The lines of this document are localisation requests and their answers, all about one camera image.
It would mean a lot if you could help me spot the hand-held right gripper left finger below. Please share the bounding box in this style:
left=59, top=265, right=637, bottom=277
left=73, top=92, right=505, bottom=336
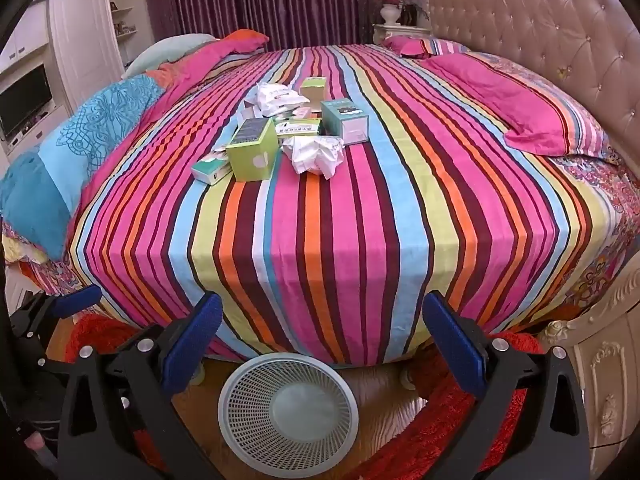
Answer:
left=57, top=291, right=224, bottom=480

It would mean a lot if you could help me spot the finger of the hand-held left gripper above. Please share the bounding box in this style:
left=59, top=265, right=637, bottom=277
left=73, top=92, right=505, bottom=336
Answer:
left=10, top=285, right=104, bottom=342

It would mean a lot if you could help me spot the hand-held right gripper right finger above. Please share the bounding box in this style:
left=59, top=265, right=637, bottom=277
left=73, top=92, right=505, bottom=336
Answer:
left=422, top=290, right=592, bottom=480

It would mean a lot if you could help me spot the white mesh wastebasket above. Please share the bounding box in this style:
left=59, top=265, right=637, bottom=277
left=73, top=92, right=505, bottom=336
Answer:
left=217, top=352, right=360, bottom=467

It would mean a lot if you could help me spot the small green white box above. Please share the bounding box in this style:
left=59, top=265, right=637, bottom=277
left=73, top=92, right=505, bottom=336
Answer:
left=191, top=152, right=234, bottom=187

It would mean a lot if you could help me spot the large lime green box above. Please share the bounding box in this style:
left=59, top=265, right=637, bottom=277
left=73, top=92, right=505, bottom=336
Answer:
left=226, top=118, right=279, bottom=183

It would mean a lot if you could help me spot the white paper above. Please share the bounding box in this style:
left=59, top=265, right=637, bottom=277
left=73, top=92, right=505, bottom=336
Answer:
left=281, top=135, right=346, bottom=181

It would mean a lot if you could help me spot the green white medicine box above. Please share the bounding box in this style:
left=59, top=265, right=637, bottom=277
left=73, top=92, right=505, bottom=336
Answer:
left=274, top=117, right=321, bottom=137

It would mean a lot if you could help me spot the teal box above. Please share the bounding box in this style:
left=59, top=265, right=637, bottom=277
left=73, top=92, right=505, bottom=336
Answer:
left=320, top=98, right=370, bottom=145

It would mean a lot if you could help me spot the white plastic packet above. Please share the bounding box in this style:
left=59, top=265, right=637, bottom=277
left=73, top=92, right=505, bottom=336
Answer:
left=248, top=81, right=301, bottom=120

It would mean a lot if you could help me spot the person's left hand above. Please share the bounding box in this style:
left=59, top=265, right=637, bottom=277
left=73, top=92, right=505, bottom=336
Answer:
left=22, top=431, right=51, bottom=463

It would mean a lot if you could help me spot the yellow cloth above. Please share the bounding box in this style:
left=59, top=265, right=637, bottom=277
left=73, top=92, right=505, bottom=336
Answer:
left=2, top=232, right=48, bottom=265

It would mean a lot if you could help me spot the red rug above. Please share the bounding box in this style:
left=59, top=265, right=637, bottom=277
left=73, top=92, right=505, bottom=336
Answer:
left=65, top=312, right=546, bottom=480

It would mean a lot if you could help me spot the blue patterned quilt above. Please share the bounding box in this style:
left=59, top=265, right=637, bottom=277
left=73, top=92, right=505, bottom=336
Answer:
left=0, top=74, right=167, bottom=261

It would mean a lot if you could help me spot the black television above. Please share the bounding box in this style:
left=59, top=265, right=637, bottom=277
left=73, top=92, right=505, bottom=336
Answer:
left=0, top=65, right=53, bottom=138

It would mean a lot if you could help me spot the large pink striped pillow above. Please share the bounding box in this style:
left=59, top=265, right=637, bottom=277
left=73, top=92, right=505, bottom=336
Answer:
left=422, top=51, right=621, bottom=166

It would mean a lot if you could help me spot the light green pillow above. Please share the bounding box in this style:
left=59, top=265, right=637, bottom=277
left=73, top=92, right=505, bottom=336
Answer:
left=121, top=33, right=219, bottom=80

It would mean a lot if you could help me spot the pink orange quilt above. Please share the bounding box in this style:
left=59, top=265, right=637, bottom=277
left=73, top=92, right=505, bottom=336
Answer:
left=70, top=29, right=271, bottom=236

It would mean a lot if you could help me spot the white wardrobe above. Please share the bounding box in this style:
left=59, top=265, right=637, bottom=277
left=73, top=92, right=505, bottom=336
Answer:
left=47, top=0, right=138, bottom=113

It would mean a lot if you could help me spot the white television cabinet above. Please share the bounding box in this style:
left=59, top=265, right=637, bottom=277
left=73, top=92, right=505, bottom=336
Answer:
left=0, top=0, right=76, bottom=161

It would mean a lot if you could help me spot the small pink striped pillow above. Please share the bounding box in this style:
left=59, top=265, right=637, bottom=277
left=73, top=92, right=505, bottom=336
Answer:
left=382, top=35, right=471, bottom=59

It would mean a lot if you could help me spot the cream nightstand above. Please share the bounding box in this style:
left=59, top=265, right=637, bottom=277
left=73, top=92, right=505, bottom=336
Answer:
left=372, top=22, right=431, bottom=46

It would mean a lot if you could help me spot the beige tufted headboard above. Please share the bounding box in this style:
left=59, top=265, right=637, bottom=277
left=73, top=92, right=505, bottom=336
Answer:
left=427, top=0, right=640, bottom=161

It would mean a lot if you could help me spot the purple curtain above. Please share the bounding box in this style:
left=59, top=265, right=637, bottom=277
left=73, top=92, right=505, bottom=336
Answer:
left=145, top=0, right=381, bottom=53

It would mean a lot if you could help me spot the cream carved bed frame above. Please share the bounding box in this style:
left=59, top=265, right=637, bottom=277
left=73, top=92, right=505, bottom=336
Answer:
left=542, top=280, right=640, bottom=453

